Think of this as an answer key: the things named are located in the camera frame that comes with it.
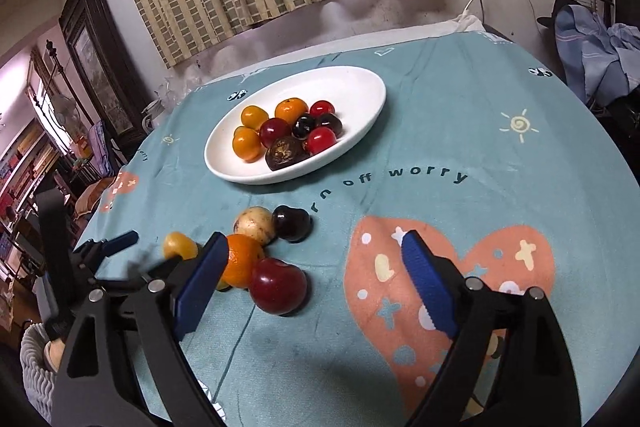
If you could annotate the dark red apple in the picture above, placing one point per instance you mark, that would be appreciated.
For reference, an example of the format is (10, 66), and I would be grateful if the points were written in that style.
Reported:
(278, 287)

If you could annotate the person's left hand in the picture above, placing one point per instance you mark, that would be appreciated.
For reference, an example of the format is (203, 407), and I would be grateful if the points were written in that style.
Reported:
(53, 353)

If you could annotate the small red tomato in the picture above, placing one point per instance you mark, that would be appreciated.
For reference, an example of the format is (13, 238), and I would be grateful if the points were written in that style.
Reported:
(320, 139)

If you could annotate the black plum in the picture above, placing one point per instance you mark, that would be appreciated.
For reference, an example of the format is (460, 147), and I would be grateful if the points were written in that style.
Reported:
(303, 126)

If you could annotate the large front orange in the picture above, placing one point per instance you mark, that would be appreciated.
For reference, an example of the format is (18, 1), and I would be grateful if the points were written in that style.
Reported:
(246, 144)

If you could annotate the white oval plate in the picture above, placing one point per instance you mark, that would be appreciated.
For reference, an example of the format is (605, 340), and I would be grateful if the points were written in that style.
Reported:
(357, 94)

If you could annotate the dark framed picture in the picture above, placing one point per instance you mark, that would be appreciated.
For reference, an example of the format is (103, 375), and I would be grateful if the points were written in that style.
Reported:
(106, 70)

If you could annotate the dark red plum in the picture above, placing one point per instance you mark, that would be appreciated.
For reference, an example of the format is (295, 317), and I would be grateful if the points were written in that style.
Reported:
(273, 129)

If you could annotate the small black cherry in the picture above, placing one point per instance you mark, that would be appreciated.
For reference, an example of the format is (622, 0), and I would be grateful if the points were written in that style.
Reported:
(291, 224)

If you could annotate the teal printed tablecloth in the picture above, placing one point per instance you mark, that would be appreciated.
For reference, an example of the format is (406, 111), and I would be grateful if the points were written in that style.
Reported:
(478, 148)

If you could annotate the blue clothes pile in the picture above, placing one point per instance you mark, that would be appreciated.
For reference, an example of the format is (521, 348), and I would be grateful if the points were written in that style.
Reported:
(601, 64)

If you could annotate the pale striped pepino melon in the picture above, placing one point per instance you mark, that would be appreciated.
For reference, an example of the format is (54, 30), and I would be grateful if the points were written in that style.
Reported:
(257, 223)

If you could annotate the small olive yellow fruit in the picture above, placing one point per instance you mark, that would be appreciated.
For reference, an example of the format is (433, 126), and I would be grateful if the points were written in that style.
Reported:
(177, 244)

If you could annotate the dark brown passion fruit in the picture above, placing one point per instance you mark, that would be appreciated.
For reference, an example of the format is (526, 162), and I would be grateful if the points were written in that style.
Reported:
(285, 152)

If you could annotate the medium orange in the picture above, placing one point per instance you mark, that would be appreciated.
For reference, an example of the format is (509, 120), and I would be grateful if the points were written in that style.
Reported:
(290, 110)

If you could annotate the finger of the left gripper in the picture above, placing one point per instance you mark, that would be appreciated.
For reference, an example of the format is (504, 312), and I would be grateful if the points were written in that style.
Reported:
(94, 252)
(138, 277)

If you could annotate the red cherry tomato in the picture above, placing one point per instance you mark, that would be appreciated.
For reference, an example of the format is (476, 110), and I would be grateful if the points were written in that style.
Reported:
(320, 108)

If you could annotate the small orange tomato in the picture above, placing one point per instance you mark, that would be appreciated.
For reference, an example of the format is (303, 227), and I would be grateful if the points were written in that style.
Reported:
(253, 117)

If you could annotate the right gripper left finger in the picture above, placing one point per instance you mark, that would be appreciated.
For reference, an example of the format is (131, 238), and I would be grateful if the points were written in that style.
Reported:
(123, 364)

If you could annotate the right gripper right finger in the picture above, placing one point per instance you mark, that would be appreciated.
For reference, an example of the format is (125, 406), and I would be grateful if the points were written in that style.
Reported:
(535, 383)

